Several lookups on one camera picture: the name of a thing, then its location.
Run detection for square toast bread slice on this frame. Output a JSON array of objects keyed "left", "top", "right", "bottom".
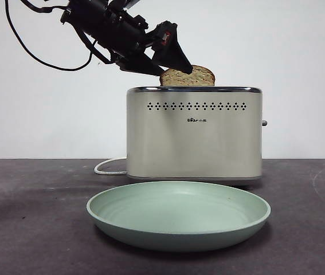
[{"left": 159, "top": 65, "right": 217, "bottom": 87}]

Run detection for pale green round plate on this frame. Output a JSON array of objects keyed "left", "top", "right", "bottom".
[{"left": 86, "top": 180, "right": 272, "bottom": 253}]

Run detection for beige metal toaster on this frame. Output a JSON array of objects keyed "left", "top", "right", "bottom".
[{"left": 126, "top": 85, "right": 269, "bottom": 184}]

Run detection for white toaster power cord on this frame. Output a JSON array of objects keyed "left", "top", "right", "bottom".
[{"left": 94, "top": 158, "right": 128, "bottom": 176}]

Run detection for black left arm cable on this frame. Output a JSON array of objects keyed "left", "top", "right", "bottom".
[{"left": 5, "top": 0, "right": 93, "bottom": 72}]

